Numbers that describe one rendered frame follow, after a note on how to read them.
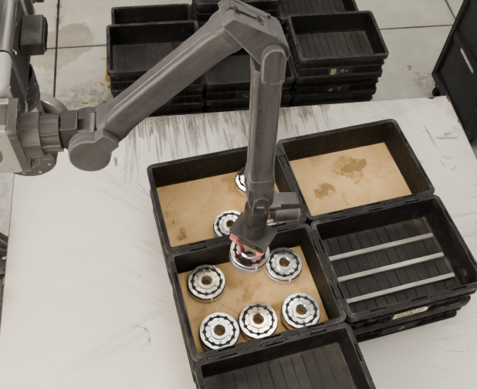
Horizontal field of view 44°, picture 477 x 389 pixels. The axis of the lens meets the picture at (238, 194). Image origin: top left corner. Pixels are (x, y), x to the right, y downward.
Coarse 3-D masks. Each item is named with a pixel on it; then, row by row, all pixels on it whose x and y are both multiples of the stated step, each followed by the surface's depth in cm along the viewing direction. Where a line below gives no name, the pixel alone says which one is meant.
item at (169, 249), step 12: (276, 144) 177; (204, 156) 173; (216, 156) 174; (276, 156) 175; (288, 180) 170; (156, 192) 165; (156, 204) 163; (300, 204) 165; (300, 216) 163; (276, 228) 161; (168, 240) 157; (204, 240) 157; (216, 240) 157; (168, 252) 156
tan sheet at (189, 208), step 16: (224, 176) 182; (160, 192) 177; (176, 192) 178; (192, 192) 178; (208, 192) 178; (224, 192) 178; (176, 208) 174; (192, 208) 175; (208, 208) 175; (224, 208) 175; (240, 208) 175; (176, 224) 171; (192, 224) 172; (208, 224) 172; (176, 240) 168; (192, 240) 168
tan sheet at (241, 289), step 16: (224, 272) 163; (240, 272) 163; (256, 272) 164; (304, 272) 164; (240, 288) 161; (256, 288) 161; (272, 288) 161; (288, 288) 161; (304, 288) 162; (192, 304) 157; (208, 304) 158; (224, 304) 158; (240, 304) 158; (272, 304) 158; (320, 304) 159; (192, 320) 155; (256, 320) 156; (320, 320) 156; (240, 336) 153
